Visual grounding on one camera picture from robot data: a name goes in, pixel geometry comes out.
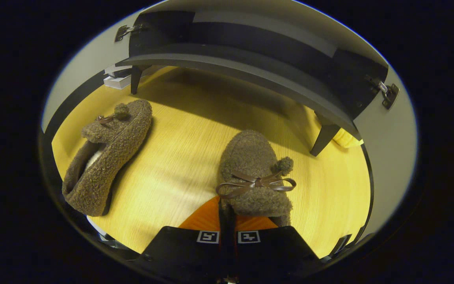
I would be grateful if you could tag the black cabinet leg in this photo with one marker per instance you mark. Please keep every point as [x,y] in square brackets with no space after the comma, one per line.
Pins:
[323,138]
[135,81]

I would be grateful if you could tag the brown fuzzy shoe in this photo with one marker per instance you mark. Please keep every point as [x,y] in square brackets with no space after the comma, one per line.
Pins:
[250,157]
[108,157]

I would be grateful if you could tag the metal door hinge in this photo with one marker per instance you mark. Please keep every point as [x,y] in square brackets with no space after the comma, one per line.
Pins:
[124,31]
[388,94]

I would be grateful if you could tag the white cabinet door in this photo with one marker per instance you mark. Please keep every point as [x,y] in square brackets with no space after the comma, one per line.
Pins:
[77,67]
[392,157]

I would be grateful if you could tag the white box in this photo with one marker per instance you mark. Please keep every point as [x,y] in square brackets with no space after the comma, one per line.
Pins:
[116,81]

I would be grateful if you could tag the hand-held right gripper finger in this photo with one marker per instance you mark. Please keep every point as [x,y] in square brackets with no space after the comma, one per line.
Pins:
[223,228]
[231,236]

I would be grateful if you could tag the white shoe cabinet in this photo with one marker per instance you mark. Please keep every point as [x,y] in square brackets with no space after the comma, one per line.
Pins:
[231,63]

